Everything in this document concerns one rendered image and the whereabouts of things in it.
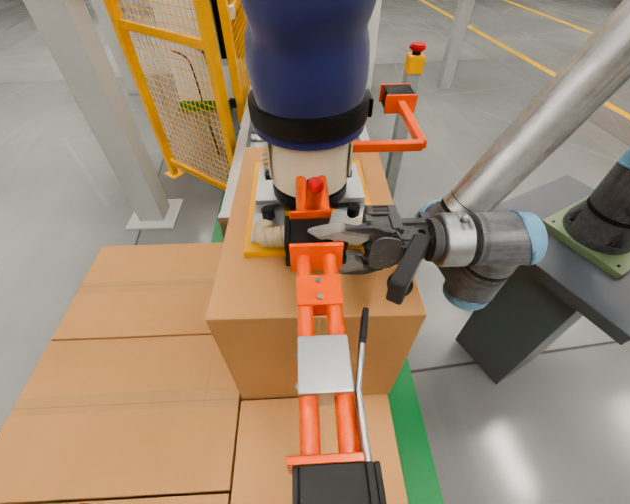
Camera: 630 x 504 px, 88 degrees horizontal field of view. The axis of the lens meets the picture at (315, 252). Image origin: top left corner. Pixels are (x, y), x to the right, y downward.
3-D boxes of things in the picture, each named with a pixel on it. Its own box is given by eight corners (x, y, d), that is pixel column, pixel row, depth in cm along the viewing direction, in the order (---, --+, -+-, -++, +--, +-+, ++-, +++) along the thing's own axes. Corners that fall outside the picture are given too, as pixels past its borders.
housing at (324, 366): (296, 352, 43) (294, 335, 40) (347, 349, 43) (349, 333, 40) (296, 407, 38) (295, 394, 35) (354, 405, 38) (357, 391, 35)
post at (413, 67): (375, 221, 216) (406, 51, 143) (385, 220, 216) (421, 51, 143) (377, 228, 212) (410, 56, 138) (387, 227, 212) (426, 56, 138)
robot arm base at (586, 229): (587, 200, 105) (607, 176, 98) (650, 237, 95) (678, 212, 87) (549, 223, 100) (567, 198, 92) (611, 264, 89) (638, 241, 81)
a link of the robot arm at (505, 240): (531, 279, 55) (567, 239, 48) (460, 281, 55) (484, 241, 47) (508, 238, 61) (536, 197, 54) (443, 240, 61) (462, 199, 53)
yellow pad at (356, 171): (323, 166, 91) (323, 150, 88) (358, 165, 92) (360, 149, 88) (334, 255, 68) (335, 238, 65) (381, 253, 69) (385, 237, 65)
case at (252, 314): (261, 239, 128) (245, 146, 98) (362, 238, 128) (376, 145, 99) (241, 397, 87) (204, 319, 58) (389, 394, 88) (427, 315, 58)
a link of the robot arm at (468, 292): (466, 266, 73) (489, 227, 63) (496, 310, 65) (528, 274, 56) (427, 274, 71) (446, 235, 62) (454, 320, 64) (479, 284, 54)
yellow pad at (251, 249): (255, 167, 91) (253, 151, 87) (291, 166, 91) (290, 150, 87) (243, 258, 68) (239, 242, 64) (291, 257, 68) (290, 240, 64)
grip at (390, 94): (378, 101, 96) (380, 83, 92) (407, 100, 96) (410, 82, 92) (383, 114, 90) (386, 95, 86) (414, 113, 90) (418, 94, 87)
